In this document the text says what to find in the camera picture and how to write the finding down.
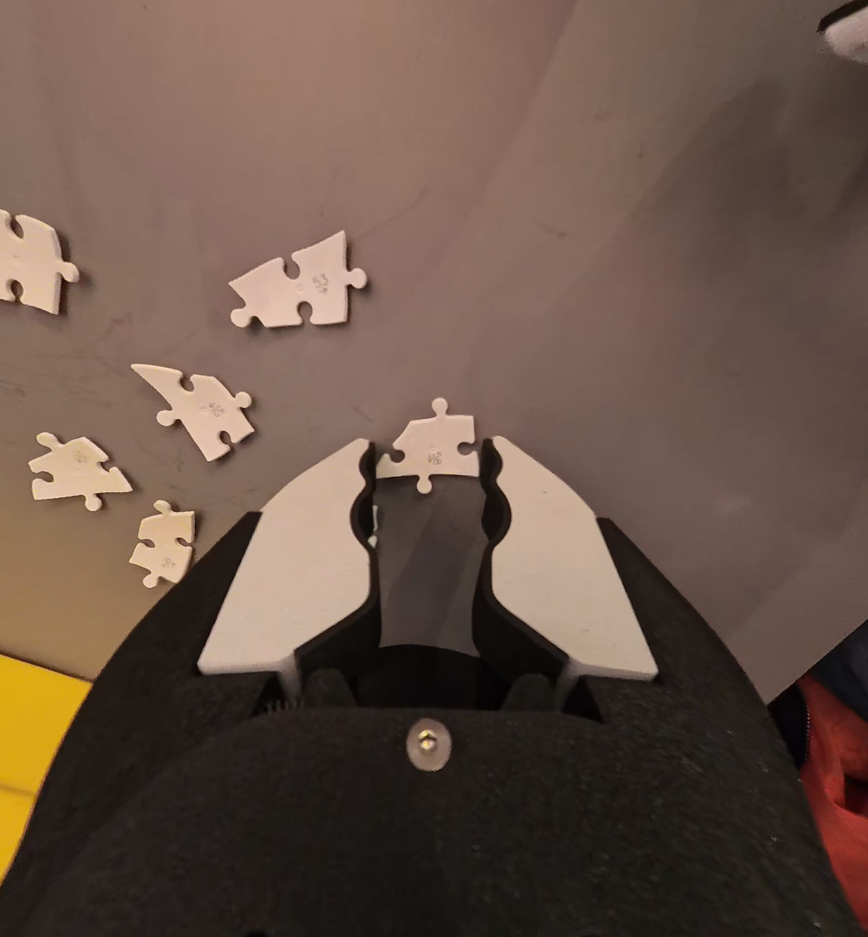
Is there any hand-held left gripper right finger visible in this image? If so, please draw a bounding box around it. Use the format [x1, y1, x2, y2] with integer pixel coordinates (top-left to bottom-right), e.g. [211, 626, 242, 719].
[480, 436, 660, 693]

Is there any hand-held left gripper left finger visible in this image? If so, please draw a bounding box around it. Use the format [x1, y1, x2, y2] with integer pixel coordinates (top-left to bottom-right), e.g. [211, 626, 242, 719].
[197, 438, 384, 693]

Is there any yellow plastic bin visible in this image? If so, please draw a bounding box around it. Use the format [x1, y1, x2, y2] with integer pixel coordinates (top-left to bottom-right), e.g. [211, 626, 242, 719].
[0, 643, 94, 931]

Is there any orange black bag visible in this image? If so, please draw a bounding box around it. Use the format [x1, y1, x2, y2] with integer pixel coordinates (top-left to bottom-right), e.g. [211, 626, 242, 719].
[769, 604, 868, 937]

